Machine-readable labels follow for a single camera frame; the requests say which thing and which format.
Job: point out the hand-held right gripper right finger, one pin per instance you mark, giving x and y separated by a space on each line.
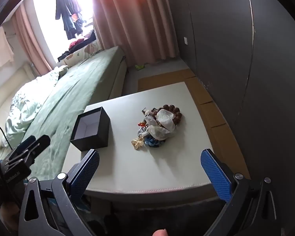
216 174

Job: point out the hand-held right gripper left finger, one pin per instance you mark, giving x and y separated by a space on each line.
88 169

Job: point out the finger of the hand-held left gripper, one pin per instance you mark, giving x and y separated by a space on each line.
42 143
23 144

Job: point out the black jewelry box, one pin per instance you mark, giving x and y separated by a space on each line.
95 140

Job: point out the gold clover pendant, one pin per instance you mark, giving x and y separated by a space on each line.
137 143

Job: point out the pale green duvet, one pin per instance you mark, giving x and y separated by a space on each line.
22 113

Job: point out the bed with green sheet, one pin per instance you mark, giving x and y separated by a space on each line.
76 91

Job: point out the flat brown cardboard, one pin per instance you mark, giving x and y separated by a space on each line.
211 110

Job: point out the hanging beige towel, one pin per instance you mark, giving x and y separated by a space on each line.
1 46

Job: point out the narrow pink curtain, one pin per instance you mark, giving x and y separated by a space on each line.
30 41

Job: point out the clothes pile on windowsill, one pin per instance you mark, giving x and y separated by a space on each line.
75 44

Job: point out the small green wrapper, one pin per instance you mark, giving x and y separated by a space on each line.
140 66

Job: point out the dark grey wardrobe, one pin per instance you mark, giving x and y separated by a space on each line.
236 54

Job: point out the dark hanging clothes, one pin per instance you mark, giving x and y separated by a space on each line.
67 9

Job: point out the white wardrobe tag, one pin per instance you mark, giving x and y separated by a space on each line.
185 40

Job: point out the wide pink curtain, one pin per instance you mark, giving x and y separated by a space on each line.
135 17

